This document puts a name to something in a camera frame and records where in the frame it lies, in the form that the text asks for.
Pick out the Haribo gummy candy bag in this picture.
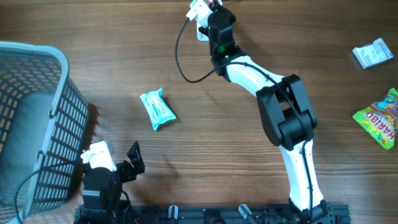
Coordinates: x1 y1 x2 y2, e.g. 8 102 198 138
353 88 397 150

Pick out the teal tissue packet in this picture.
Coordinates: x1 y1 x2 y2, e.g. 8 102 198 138
140 88 177 131

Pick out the white blue paper box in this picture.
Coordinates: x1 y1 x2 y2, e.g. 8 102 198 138
353 38 394 69

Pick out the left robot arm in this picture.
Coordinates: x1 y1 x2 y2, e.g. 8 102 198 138
74 140 145 224

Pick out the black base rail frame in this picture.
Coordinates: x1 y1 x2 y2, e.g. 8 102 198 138
73 203 351 224

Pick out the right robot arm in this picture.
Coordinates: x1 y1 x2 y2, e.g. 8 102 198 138
201 6 334 223

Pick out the white barcode scanner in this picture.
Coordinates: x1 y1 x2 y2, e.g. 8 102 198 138
197 22 209 42

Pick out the grey plastic mesh basket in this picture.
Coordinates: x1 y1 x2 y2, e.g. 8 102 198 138
1 42 89 223

